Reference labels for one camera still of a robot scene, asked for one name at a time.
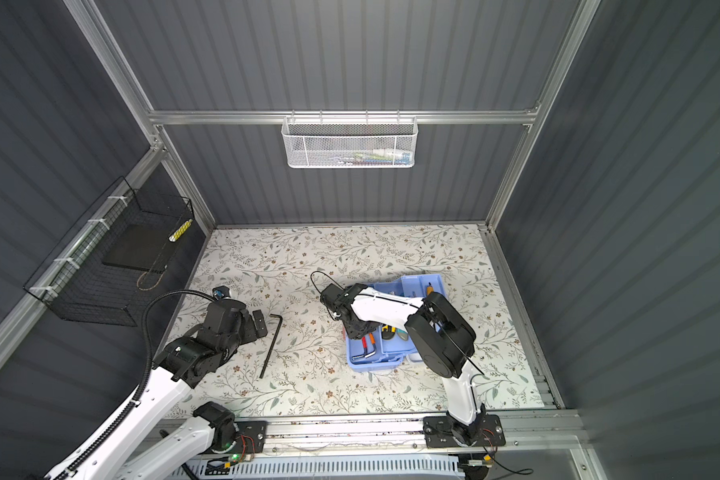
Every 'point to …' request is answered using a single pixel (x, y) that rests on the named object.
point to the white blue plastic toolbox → (390, 348)
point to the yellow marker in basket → (180, 230)
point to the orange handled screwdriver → (429, 289)
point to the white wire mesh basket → (350, 142)
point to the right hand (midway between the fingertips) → (368, 329)
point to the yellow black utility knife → (388, 331)
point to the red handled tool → (365, 348)
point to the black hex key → (272, 344)
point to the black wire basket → (109, 264)
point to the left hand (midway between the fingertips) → (247, 321)
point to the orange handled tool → (373, 341)
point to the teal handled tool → (402, 334)
